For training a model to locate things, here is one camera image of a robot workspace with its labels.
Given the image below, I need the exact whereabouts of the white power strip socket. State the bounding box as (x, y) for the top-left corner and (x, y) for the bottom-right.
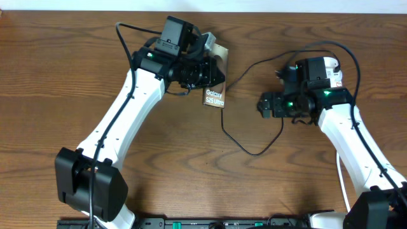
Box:
(323, 57), (343, 88)

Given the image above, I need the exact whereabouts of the white power strip cord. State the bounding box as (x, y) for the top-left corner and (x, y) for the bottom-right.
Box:
(335, 151), (351, 212)

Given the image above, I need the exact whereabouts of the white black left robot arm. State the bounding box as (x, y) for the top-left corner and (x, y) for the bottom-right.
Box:
(55, 16), (228, 228)

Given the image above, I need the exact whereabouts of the black charger cable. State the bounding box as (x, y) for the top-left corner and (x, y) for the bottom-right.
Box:
(221, 49), (341, 157)

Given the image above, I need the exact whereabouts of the black mounting rail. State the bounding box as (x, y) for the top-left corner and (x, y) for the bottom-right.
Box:
(57, 217), (311, 229)

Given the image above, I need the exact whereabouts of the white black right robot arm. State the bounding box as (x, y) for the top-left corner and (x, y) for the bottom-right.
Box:
(258, 57), (406, 228)

